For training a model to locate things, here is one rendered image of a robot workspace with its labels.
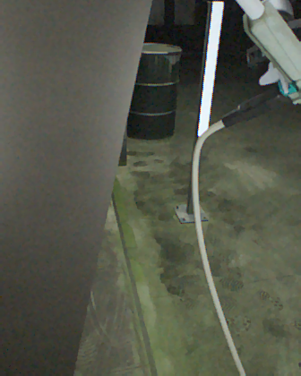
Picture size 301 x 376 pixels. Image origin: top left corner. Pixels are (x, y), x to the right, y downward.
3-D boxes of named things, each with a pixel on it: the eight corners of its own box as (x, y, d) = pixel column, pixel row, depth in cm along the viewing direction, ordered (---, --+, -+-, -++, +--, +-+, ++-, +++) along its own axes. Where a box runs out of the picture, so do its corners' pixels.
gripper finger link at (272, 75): (264, 104, 66) (263, 73, 71) (293, 90, 62) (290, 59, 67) (256, 94, 64) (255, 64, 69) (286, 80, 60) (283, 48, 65)
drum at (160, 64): (115, 127, 373) (113, 44, 330) (159, 121, 397) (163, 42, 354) (136, 147, 328) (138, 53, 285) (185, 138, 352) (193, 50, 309)
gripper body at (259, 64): (265, 88, 74) (261, 50, 80) (304, 68, 69) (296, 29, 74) (247, 68, 70) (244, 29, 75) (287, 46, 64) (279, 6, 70)
